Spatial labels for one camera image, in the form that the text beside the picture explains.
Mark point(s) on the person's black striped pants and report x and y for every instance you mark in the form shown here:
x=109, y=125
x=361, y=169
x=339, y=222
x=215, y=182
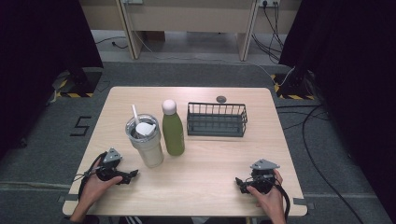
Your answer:
x=146, y=220

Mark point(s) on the person's left hand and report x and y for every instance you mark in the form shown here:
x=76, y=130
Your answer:
x=93, y=188

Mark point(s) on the grey tape strip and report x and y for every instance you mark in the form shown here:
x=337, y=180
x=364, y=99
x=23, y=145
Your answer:
x=71, y=197
x=303, y=202

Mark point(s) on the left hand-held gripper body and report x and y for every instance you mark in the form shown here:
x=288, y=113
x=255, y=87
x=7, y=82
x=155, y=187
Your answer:
x=109, y=172

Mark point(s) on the white drinking straw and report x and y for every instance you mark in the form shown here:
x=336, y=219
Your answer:
x=135, y=113

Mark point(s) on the green bottle with white cap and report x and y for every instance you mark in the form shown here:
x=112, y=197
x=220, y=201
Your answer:
x=173, y=133

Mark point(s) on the black curtain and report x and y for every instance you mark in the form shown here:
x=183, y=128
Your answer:
x=351, y=62
x=40, y=62

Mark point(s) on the grey round table grommet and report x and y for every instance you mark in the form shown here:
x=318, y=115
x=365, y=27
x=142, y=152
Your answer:
x=221, y=99

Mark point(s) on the beige wooden desk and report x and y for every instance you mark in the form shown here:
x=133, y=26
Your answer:
x=186, y=18

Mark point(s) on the person's right hand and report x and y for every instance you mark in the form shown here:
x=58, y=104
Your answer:
x=272, y=200

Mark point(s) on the cream steel tumbler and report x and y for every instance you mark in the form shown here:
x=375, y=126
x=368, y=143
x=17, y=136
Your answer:
x=148, y=149

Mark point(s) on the white wall socket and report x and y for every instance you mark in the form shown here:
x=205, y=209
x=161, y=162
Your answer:
x=269, y=2

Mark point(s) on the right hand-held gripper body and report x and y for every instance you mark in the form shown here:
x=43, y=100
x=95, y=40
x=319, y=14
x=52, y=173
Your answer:
x=263, y=180

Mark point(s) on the stand base with hazard tape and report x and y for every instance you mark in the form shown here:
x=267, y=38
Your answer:
x=294, y=88
x=79, y=82

